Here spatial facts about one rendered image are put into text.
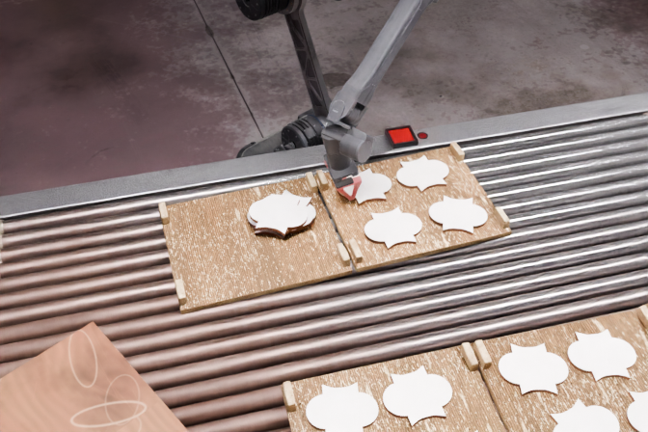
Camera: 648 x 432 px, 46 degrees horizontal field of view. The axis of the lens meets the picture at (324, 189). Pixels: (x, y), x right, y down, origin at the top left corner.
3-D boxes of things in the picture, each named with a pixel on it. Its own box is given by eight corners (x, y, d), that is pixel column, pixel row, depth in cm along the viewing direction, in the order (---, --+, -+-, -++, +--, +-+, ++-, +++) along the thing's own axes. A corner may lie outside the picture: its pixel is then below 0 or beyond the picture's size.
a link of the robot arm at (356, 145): (353, 107, 193) (335, 97, 186) (389, 121, 186) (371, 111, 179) (335, 151, 193) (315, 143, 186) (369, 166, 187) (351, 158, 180)
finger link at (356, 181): (358, 183, 202) (352, 157, 195) (366, 201, 196) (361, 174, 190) (334, 192, 201) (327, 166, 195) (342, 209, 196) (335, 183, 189)
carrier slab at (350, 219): (313, 178, 207) (313, 175, 206) (452, 149, 216) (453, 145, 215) (357, 273, 183) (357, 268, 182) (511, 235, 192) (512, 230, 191)
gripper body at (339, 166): (347, 151, 199) (342, 130, 194) (360, 175, 191) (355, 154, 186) (324, 160, 198) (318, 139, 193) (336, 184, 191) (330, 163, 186)
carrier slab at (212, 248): (159, 211, 198) (158, 206, 197) (310, 179, 207) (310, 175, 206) (181, 314, 174) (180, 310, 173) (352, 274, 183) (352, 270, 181)
